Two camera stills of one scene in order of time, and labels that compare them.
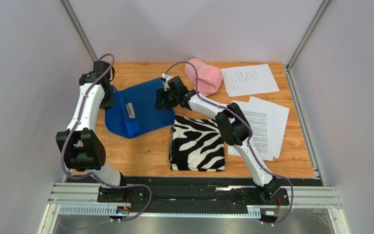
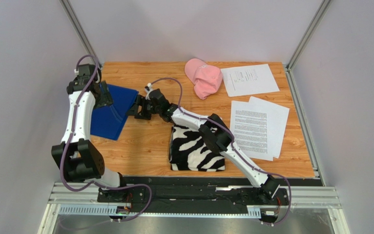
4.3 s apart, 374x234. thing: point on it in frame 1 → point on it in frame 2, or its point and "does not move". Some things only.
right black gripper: [160, 99] → [142, 107]
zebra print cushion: [196, 144] does not move
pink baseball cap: [210, 77] does not move
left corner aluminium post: [74, 20] does not move
